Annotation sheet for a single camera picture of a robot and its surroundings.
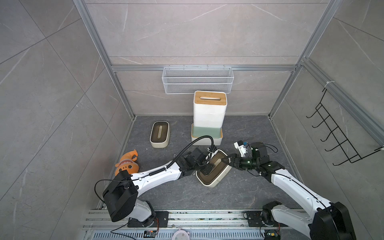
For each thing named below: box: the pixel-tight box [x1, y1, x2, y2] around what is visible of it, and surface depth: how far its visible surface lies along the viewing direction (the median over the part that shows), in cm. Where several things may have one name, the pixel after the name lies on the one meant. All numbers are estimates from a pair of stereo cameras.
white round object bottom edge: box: [171, 230, 190, 240], surface depth 69 cm
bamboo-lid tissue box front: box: [193, 112, 226, 128], surface depth 85 cm
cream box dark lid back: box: [149, 120, 170, 149], surface depth 103 cm
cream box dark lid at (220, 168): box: [195, 149, 232, 188], surface depth 76 cm
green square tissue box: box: [191, 123, 223, 139], surface depth 92 cm
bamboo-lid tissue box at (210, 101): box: [193, 90, 228, 114], surface depth 80 cm
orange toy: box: [114, 149, 139, 177], surface depth 87 cm
